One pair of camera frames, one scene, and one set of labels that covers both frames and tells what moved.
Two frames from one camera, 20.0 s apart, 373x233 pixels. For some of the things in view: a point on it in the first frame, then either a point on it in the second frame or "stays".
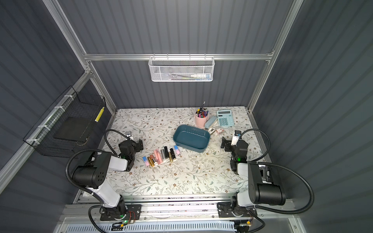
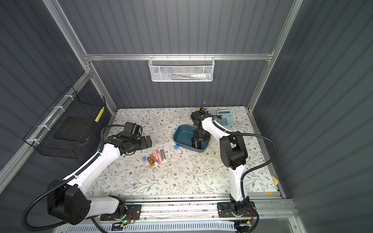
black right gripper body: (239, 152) → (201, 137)
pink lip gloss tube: (156, 155) stays
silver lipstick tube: (162, 154) stays
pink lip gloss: (159, 157) stays
